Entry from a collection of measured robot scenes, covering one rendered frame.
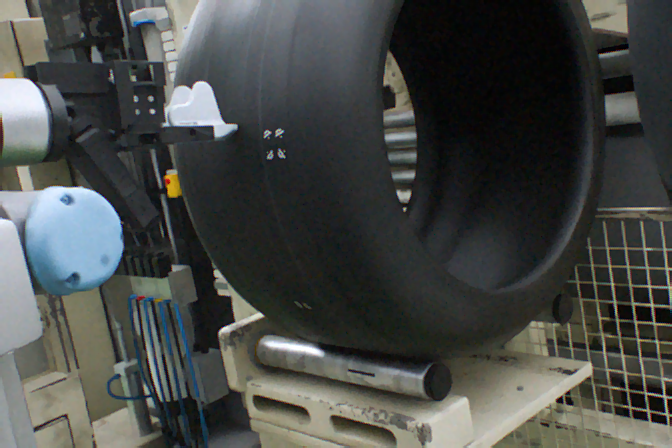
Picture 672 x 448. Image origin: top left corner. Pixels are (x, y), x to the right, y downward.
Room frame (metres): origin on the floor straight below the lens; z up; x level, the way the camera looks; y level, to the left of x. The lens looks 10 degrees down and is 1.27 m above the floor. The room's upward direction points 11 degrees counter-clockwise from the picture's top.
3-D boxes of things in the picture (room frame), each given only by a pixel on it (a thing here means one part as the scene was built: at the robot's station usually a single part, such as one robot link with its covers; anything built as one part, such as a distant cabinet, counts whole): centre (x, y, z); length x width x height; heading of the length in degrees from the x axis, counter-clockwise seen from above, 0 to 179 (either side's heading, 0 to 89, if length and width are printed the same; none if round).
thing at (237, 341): (1.28, 0.05, 0.90); 0.40 x 0.03 x 0.10; 132
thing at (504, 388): (1.15, -0.07, 0.80); 0.37 x 0.36 x 0.02; 132
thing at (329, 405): (1.05, 0.03, 0.83); 0.36 x 0.09 x 0.06; 42
